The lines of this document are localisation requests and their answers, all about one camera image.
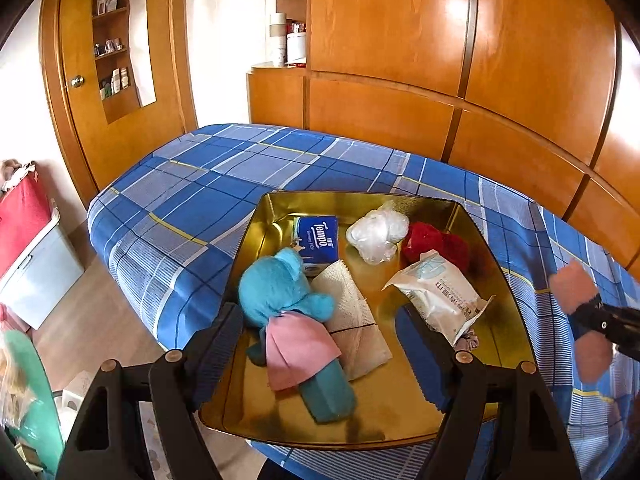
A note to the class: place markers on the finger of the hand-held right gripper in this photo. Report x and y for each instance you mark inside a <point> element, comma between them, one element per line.
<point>622,327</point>

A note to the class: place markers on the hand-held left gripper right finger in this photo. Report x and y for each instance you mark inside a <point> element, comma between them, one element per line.
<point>420,355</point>

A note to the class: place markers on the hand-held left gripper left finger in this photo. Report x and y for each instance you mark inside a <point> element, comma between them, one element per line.
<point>220,350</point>

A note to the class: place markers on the gold metal tray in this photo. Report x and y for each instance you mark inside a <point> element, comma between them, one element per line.
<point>395,390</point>

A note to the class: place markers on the white wet wipes packet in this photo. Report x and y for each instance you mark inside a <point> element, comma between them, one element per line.
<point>440,295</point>

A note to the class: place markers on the pink sock with dark band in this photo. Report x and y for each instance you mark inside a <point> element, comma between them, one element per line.
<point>575,285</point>

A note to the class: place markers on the pink cloth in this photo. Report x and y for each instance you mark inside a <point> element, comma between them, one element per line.
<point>300,350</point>

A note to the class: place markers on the teal plush bear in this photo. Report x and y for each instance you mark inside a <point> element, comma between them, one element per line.
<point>270,285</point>

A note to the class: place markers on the white waffle knit sock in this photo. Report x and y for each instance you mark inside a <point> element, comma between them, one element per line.
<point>350,310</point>

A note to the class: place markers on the clear plastic bag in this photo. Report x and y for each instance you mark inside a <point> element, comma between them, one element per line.
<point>372,235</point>

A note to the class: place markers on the blue tissue pack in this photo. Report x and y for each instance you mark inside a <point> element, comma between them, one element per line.
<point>320,240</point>

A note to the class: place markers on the pink patterned scrunchie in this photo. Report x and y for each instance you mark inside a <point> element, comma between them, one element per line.
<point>469,342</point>

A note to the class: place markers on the red fluffy pouch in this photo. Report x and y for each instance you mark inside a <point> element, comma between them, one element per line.
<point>435,240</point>

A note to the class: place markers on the bed with blue plaid sheet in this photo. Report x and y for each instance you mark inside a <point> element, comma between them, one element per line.
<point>200,200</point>

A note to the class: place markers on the white storage box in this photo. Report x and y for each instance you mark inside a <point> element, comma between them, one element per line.
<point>45,280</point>

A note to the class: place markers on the green plastic object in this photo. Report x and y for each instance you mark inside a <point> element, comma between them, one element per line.
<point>35,410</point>

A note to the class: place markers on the red box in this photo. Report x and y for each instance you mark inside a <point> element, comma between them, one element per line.
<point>20,225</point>

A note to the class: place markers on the wooden wardrobe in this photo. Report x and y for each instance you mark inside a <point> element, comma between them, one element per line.
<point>525,85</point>

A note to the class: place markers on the wooden door with shelves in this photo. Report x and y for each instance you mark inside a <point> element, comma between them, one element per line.
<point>75,125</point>

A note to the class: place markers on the brass door knob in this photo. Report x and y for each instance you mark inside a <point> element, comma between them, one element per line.
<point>76,81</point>

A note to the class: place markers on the white bottle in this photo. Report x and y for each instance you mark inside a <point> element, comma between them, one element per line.
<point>296,49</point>

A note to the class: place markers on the white paper roll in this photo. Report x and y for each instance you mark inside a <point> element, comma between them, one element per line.
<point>278,40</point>

